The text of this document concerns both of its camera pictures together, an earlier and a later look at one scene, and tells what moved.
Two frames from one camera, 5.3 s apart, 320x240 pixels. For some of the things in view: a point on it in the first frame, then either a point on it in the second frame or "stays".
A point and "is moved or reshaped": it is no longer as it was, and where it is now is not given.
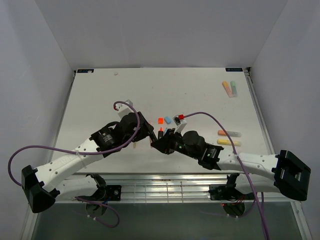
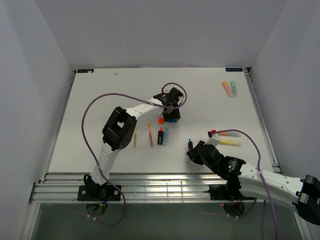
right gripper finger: [165, 143] → [194, 154]
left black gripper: [145, 126] → [171, 116]
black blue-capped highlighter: [153, 138] is moved or reshaped
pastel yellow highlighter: [225, 141] stays
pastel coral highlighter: [229, 133] stays
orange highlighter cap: [160, 121] stays
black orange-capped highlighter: [160, 133] stays
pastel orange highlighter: [227, 89] stays
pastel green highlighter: [233, 86] stays
